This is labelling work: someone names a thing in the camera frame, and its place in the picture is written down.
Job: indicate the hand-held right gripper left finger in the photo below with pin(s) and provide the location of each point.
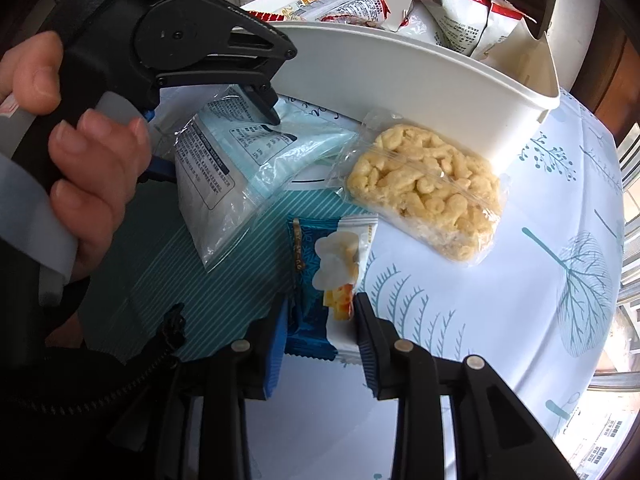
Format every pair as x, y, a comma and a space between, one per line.
276, 355

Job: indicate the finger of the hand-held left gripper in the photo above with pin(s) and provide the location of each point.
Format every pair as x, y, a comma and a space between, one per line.
267, 107
161, 171

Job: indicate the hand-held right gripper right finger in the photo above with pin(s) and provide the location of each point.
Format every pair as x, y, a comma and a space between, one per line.
370, 360

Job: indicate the pale blue snack packet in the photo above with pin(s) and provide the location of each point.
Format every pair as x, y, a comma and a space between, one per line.
225, 195

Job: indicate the blue rice cracker packet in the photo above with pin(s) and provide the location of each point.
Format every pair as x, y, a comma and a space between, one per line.
310, 260

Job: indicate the white plastic bin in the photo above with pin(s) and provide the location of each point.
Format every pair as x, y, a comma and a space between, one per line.
400, 80

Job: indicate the person's left hand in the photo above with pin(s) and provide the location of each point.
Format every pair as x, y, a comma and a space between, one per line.
100, 160

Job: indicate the red cookie packet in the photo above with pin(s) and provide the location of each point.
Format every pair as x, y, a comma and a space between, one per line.
265, 16

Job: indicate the light blue orange snack packet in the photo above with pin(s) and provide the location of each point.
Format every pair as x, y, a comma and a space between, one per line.
345, 7

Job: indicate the blue tree print tablecloth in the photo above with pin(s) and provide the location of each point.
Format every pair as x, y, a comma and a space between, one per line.
500, 310

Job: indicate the clear puffed corn snack pack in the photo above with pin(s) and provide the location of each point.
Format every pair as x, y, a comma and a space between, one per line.
425, 195

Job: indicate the person's black jacket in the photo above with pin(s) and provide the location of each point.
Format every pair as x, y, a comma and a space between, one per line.
75, 400

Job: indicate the white red-edged snack packet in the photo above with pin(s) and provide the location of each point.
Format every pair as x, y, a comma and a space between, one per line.
460, 22
505, 30

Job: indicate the metal window grille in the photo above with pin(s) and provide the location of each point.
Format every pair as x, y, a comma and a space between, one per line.
615, 382

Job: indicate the wooden window frame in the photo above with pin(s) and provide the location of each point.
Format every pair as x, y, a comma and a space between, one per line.
610, 85

